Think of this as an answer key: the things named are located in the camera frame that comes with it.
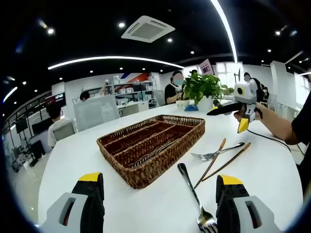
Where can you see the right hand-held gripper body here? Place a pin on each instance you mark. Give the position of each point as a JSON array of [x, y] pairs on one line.
[[249, 92]]

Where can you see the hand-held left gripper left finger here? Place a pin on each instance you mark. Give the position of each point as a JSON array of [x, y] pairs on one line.
[[80, 208]]

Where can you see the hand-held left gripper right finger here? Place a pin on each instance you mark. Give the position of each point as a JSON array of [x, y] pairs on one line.
[[238, 208]]

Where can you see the steel fork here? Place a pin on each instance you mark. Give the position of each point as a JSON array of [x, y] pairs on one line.
[[192, 185], [228, 148]]

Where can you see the wicker tray with storage slots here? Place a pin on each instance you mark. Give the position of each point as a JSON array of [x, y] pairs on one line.
[[143, 178]]

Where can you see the white storage shelf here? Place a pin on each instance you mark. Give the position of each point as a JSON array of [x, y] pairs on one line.
[[136, 89]]

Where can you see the person's right hand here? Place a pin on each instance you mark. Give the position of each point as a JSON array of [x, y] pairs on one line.
[[238, 115]]

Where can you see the grey curved object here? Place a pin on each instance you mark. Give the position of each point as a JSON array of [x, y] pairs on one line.
[[217, 103]]

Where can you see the white plant pot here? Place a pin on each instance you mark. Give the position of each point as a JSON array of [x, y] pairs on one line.
[[204, 104]]

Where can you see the green leafy plant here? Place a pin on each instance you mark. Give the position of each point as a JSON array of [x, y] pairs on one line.
[[201, 85]]

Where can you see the blue cloth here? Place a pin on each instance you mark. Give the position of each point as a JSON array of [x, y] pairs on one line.
[[190, 108]]

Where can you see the small patterned white cup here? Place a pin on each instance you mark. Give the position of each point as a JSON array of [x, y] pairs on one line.
[[182, 104]]

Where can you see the purple poster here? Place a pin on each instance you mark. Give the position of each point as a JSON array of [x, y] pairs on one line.
[[206, 66]]

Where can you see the black monitor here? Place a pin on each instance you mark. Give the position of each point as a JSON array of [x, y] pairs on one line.
[[40, 127]]

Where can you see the white mesh office chair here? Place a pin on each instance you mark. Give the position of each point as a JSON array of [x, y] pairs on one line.
[[94, 114]]

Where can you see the ceiling air conditioner unit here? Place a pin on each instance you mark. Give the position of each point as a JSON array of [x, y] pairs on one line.
[[148, 29]]

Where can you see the red wall screen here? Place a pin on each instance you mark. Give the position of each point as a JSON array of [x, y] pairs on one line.
[[56, 99]]

